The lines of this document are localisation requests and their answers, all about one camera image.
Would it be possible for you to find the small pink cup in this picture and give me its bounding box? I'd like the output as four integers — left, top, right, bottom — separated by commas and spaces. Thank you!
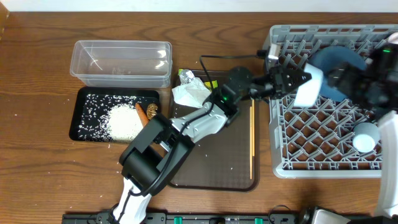
387, 32, 398, 45

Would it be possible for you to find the grey dishwasher rack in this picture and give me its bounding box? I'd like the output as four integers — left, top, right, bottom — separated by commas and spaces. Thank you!
263, 24, 397, 179

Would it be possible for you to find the dark blue plate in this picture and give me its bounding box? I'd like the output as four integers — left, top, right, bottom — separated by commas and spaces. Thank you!
308, 45, 366, 102

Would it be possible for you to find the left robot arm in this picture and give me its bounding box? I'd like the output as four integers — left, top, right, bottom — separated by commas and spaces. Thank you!
109, 67, 315, 223

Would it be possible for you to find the brown mushroom food scrap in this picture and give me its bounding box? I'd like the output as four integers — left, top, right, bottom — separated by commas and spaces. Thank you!
146, 103, 158, 120

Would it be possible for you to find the white napkin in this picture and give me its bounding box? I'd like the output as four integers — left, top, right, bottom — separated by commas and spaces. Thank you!
172, 77, 211, 108

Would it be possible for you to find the black plastic tray bin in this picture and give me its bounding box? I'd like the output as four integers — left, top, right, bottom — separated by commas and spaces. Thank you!
69, 86, 160, 142

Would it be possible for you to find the foil wrapper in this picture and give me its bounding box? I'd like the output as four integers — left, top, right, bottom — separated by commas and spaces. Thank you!
178, 69, 195, 85

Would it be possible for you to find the wooden chopstick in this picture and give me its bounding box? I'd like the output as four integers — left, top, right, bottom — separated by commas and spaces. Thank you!
251, 100, 255, 157
249, 106, 253, 180

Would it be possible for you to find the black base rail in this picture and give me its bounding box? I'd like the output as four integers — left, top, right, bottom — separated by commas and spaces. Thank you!
62, 212, 311, 224

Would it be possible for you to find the yellow green snack packet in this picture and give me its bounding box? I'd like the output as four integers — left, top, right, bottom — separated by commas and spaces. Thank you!
204, 80, 218, 91

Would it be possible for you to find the clear plastic bin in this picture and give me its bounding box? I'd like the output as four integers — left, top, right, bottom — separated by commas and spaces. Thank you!
70, 40, 172, 88

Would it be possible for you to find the small blue cup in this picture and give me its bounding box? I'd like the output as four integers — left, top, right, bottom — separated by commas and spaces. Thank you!
352, 123, 381, 153

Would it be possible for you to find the orange carrot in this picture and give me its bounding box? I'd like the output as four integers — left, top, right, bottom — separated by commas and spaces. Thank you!
135, 103, 149, 127

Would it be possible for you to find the cooked white rice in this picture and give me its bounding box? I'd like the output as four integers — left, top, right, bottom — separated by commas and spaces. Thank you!
77, 94, 143, 142

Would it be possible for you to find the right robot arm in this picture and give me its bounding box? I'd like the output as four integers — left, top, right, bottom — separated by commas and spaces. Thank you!
327, 43, 397, 221

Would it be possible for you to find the light blue rice bowl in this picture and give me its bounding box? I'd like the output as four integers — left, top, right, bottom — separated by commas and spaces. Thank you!
294, 63, 324, 108

